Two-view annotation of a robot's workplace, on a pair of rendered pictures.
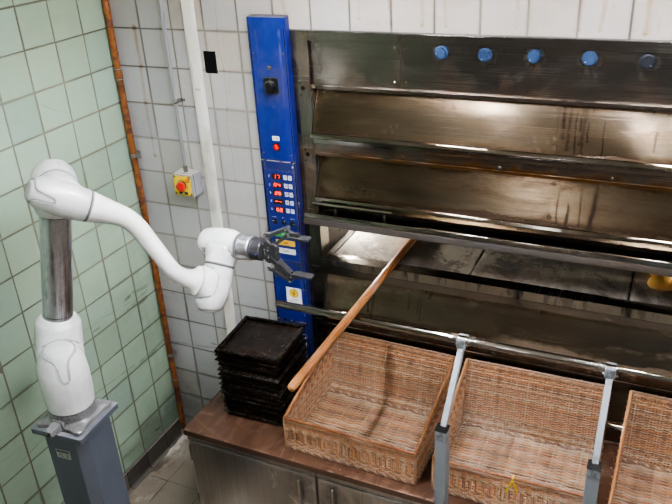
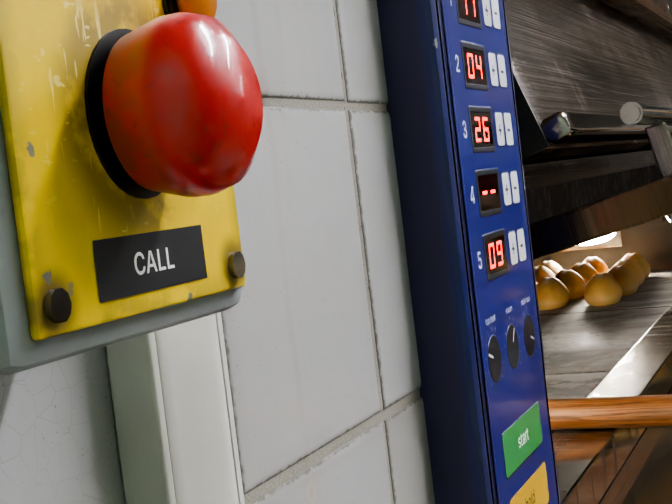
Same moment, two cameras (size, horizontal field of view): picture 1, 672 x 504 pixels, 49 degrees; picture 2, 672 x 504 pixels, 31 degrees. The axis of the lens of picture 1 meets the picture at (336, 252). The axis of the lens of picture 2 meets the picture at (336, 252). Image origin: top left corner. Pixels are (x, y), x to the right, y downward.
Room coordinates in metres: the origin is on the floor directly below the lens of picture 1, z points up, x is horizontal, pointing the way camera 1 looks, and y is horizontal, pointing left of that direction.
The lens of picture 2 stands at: (2.91, 0.90, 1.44)
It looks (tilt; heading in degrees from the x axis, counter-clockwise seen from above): 3 degrees down; 267
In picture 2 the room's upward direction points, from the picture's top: 7 degrees counter-clockwise
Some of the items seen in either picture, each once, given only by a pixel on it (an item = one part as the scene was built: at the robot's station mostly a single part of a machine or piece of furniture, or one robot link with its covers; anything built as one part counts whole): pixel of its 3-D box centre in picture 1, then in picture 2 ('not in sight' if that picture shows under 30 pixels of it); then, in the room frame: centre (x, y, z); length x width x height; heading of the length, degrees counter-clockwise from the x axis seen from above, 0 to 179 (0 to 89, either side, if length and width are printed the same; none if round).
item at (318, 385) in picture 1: (371, 401); not in sight; (2.37, -0.11, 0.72); 0.56 x 0.49 x 0.28; 63
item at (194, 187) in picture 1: (187, 182); (6, 134); (2.97, 0.61, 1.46); 0.10 x 0.07 x 0.10; 64
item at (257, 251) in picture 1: (266, 250); not in sight; (2.22, 0.23, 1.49); 0.09 x 0.07 x 0.08; 63
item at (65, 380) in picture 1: (63, 373); not in sight; (2.04, 0.92, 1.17); 0.18 x 0.16 x 0.22; 23
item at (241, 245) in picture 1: (247, 247); not in sight; (2.25, 0.30, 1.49); 0.09 x 0.06 x 0.09; 153
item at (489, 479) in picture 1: (522, 437); not in sight; (2.11, -0.64, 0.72); 0.56 x 0.49 x 0.28; 65
